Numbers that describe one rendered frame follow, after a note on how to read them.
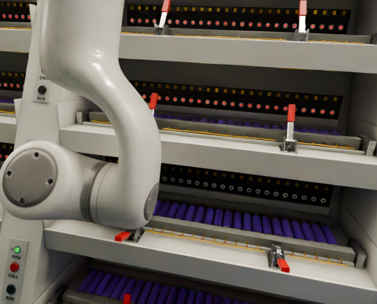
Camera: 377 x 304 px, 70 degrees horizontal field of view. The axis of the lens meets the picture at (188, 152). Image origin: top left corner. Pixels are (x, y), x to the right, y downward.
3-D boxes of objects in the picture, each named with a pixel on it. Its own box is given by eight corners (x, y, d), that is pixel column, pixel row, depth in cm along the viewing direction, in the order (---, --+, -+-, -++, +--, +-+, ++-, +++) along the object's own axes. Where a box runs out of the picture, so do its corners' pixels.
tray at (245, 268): (374, 313, 44) (390, 265, 41) (45, 248, 54) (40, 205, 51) (335, 240, 63) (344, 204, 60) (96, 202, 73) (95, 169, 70)
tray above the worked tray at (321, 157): (385, 191, 45) (410, 108, 41) (60, 149, 55) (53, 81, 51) (342, 155, 64) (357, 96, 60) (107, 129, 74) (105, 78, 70)
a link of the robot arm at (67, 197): (129, 167, 40) (73, 158, 41) (84, 145, 27) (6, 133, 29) (116, 225, 38) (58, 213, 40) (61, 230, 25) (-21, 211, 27)
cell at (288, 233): (288, 227, 58) (294, 245, 52) (280, 225, 59) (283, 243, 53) (289, 219, 58) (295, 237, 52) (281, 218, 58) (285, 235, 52)
